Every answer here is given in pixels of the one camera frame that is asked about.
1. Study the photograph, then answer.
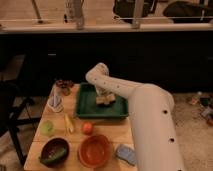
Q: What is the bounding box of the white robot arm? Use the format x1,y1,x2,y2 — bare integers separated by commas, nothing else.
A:
85,63,186,171

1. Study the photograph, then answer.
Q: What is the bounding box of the green plastic tray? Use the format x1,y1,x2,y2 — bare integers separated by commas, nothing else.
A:
76,83,128,119

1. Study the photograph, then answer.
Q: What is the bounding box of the red tomato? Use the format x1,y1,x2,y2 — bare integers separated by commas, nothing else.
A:
82,122,93,135

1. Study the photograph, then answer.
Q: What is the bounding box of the yellow banana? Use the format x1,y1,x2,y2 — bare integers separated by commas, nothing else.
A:
64,114,74,133

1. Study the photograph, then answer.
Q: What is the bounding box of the white cup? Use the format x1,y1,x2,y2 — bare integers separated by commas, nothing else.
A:
47,93,63,113

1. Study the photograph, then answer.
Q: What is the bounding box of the orange plastic bowl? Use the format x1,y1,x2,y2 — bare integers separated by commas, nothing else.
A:
78,135,111,169

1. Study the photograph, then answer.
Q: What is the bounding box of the blue grey sponge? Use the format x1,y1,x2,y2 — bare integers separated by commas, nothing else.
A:
116,144,136,166

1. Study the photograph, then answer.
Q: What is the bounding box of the green apple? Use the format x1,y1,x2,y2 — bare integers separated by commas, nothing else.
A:
40,121,54,137

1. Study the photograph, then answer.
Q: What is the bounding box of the green cucumber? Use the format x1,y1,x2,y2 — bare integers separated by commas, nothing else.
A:
39,148,67,165

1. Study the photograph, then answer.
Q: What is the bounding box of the dark brown bowl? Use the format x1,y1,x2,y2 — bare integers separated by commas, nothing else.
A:
39,138,69,168

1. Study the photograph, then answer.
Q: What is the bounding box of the dark cabinet counter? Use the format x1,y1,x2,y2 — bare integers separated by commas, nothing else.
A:
0,31,213,96

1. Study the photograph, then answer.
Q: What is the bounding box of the black chair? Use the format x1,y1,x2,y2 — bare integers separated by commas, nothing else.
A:
0,81,40,165

